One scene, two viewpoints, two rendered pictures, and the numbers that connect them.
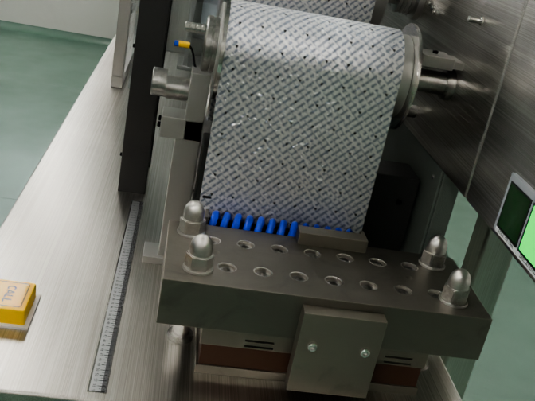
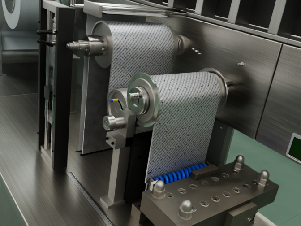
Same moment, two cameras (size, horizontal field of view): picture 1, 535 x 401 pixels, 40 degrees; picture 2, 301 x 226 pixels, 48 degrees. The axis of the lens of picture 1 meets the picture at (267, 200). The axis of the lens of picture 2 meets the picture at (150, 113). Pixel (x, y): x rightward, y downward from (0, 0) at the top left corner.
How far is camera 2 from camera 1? 0.59 m
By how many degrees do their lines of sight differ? 29
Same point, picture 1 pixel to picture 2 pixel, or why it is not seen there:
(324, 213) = (192, 160)
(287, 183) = (180, 153)
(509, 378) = not seen: hidden behind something
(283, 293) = (221, 211)
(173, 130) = (120, 144)
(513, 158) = (288, 126)
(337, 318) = (242, 212)
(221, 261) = not seen: hidden behind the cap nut
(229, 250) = (181, 197)
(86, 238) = (71, 207)
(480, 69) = (248, 85)
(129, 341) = not seen: outside the picture
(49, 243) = (58, 219)
